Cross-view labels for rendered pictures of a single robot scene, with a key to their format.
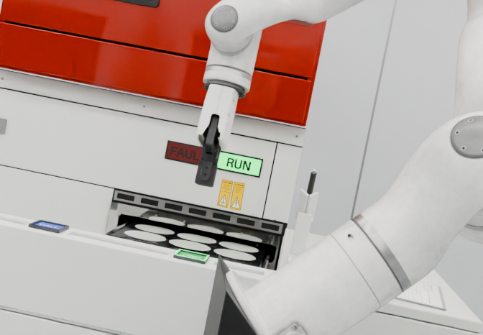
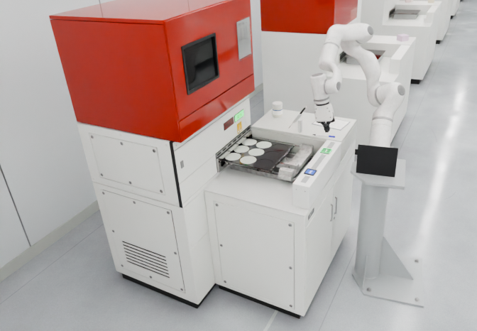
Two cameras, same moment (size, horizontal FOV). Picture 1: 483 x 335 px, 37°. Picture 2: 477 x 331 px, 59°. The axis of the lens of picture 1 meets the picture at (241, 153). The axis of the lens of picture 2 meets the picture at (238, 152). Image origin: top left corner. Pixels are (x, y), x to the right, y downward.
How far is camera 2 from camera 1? 2.51 m
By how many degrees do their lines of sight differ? 65
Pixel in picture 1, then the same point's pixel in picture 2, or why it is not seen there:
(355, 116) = not seen: hidden behind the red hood
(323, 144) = not seen: hidden behind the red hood
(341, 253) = (389, 126)
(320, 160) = not seen: hidden behind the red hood
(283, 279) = (385, 138)
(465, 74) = (374, 72)
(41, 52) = (194, 123)
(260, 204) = (245, 123)
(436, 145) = (395, 95)
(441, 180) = (397, 101)
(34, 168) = (194, 170)
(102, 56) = (210, 109)
